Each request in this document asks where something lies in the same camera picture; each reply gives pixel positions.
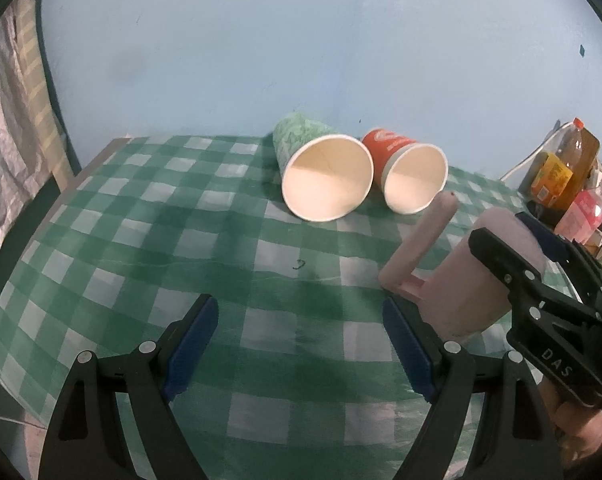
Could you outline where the person's right hand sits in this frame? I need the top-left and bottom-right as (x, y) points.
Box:
(537, 374), (602, 461)

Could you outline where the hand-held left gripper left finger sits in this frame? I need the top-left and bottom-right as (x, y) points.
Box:
(38, 294), (218, 480)

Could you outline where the orange drink bottle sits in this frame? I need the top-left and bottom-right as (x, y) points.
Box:
(530, 118), (585, 210)

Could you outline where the green checkered tablecloth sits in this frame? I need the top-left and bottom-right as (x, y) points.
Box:
(0, 134), (549, 480)

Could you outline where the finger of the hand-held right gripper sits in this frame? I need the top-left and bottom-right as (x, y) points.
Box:
(468, 228), (602, 333)
(514, 212), (602, 313)

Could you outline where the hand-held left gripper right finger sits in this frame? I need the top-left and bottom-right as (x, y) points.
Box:
(383, 296), (564, 480)

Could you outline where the orange paper cup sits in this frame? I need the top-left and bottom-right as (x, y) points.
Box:
(361, 128), (449, 215)

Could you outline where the green paper cup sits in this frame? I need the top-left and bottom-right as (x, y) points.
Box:
(272, 112), (375, 222)

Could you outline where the pink cup with handle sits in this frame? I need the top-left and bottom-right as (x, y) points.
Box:
(379, 194), (549, 342)

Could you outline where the pink plastic bottle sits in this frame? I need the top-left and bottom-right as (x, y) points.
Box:
(555, 187), (602, 247)

